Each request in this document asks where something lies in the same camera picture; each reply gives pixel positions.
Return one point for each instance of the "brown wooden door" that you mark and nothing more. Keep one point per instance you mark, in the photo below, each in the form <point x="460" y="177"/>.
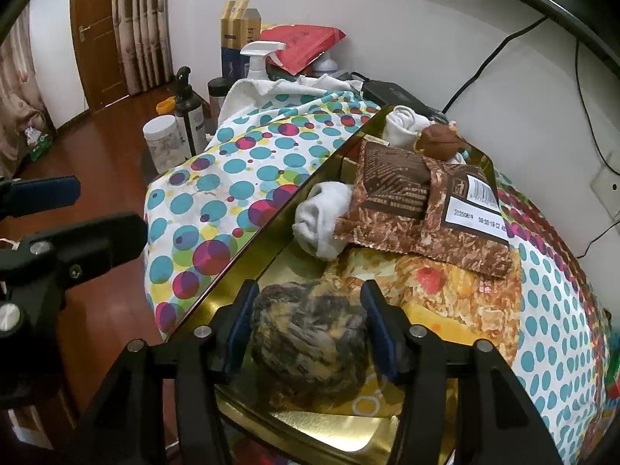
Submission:
<point x="97" y="34"/>

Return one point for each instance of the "white spray bottle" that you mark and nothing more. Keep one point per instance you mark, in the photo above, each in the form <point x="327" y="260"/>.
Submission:
<point x="256" y="63"/>

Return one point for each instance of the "small yellow object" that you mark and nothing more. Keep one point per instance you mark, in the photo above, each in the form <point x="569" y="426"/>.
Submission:
<point x="166" y="105"/>

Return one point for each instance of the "clear jar with white lid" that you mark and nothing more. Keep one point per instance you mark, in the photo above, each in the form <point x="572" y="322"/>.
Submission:
<point x="164" y="145"/>

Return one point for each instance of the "beige patterned curtain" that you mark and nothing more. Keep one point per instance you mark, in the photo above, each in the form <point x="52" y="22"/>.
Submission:
<point x="14" y="82"/>
<point x="140" y="24"/>

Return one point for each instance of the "gold tin box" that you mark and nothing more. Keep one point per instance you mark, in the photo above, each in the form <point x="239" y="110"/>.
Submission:
<point x="315" y="436"/>

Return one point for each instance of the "white sock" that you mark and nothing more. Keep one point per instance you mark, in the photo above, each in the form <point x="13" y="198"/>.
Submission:
<point x="319" y="218"/>
<point x="402" y="123"/>

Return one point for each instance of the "black set-top device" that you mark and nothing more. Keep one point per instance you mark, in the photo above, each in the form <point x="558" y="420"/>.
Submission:
<point x="387" y="91"/>

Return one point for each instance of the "small brown pouch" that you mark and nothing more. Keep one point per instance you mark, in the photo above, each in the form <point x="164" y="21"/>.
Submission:
<point x="438" y="140"/>

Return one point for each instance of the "black pump bottle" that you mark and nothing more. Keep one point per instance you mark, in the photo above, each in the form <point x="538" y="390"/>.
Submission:
<point x="189" y="116"/>

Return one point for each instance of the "brown snack bag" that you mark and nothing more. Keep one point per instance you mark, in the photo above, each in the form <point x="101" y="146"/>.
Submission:
<point x="402" y="193"/>

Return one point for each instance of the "polka dot tablecloth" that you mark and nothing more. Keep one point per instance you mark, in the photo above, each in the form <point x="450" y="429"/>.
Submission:
<point x="271" y="155"/>

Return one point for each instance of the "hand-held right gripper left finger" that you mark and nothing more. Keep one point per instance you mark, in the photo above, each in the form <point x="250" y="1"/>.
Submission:
<point x="240" y="329"/>

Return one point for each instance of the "blue and gold carton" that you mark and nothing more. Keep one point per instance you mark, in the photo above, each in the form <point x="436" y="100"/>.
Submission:
<point x="253" y="24"/>
<point x="232" y="34"/>

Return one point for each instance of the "green and white packet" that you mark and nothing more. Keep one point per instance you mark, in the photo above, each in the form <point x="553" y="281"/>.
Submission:
<point x="39" y="143"/>

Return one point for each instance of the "white plastic bottle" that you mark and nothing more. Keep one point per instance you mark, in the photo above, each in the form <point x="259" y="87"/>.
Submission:
<point x="325" y="66"/>

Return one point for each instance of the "black thermos flask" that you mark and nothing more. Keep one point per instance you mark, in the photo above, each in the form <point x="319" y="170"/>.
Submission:
<point x="218" y="97"/>

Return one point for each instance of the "white wall socket panel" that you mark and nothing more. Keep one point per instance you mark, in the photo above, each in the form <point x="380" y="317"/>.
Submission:
<point x="608" y="189"/>

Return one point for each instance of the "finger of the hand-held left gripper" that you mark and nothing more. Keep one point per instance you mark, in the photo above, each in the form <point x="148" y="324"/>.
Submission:
<point x="43" y="193"/>
<point x="97" y="240"/>

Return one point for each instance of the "multicoloured sock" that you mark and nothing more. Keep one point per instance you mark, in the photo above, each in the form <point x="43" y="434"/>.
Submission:
<point x="305" y="344"/>

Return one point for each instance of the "orange snack bag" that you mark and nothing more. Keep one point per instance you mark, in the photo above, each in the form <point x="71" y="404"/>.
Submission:
<point x="436" y="300"/>

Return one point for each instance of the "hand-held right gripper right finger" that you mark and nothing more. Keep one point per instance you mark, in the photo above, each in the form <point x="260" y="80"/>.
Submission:
<point x="382" y="334"/>

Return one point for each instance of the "red bag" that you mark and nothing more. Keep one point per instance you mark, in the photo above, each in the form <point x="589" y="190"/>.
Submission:
<point x="300" y="43"/>

